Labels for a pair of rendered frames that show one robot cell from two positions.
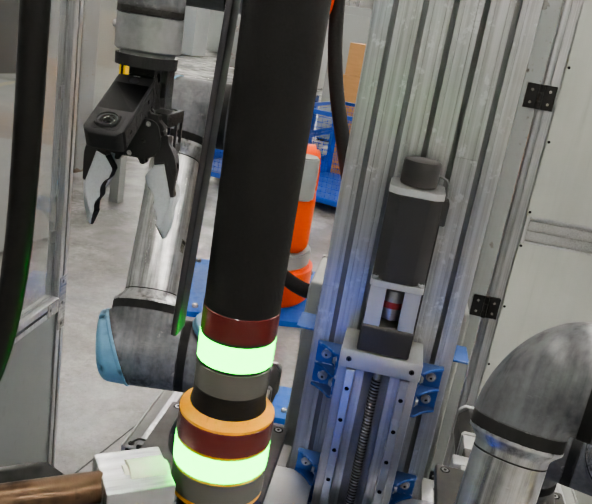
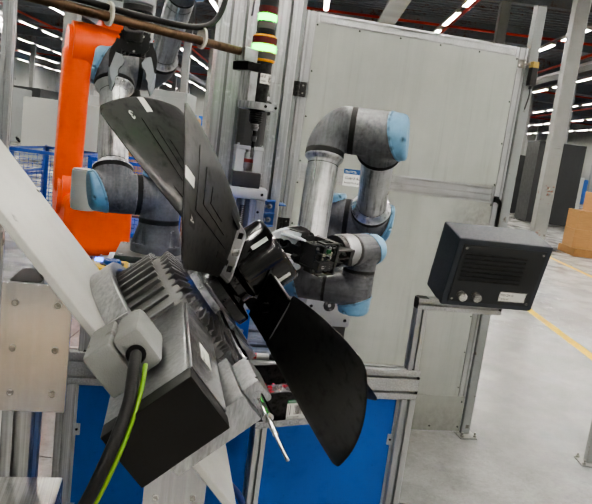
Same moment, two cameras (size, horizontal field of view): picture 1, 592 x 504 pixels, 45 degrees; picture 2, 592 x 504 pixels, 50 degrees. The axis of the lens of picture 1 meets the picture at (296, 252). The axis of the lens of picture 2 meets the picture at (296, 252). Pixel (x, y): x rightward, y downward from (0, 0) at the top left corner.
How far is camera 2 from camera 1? 0.96 m
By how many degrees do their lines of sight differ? 20
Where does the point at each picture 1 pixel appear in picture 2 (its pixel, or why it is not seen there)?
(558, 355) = (336, 114)
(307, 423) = not seen: hidden behind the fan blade
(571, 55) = (312, 63)
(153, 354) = (125, 187)
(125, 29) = not seen: outside the picture
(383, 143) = (233, 77)
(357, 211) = (221, 116)
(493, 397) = (313, 137)
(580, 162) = not seen: hidden behind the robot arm
